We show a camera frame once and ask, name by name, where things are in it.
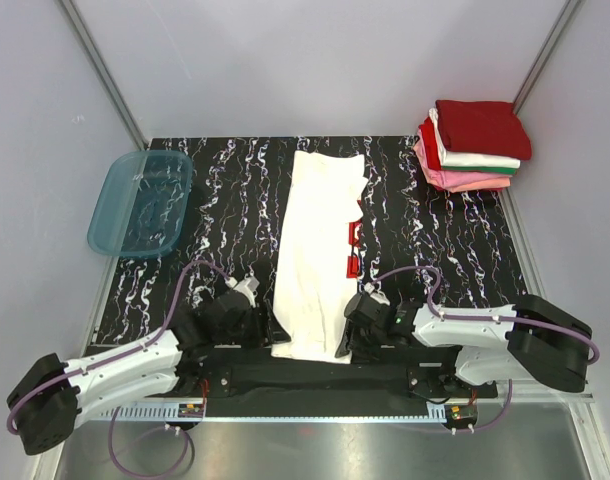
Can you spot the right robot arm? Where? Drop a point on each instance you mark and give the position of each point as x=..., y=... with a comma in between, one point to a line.
x=530, y=339

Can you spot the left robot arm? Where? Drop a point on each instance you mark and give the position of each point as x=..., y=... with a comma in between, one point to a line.
x=55, y=397

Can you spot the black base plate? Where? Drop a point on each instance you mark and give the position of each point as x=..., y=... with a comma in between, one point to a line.
x=230, y=370

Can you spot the white t-shirt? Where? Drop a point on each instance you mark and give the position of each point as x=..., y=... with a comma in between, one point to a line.
x=312, y=288

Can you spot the teal plastic bin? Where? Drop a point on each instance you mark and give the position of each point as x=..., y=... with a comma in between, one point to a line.
x=141, y=208

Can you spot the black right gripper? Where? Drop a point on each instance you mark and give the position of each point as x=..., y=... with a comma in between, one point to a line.
x=350, y=341

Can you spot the green folded shirt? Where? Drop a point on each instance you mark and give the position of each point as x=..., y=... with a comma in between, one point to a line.
x=481, y=169

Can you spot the pink folded shirt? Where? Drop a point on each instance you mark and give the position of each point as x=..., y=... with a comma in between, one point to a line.
x=455, y=182

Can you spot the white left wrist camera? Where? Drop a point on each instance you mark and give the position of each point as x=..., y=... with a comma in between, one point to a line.
x=247, y=286

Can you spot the dark red folded shirt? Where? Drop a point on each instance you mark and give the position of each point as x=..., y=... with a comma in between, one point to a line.
x=482, y=127

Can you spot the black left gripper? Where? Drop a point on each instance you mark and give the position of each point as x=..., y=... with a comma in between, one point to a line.
x=269, y=331

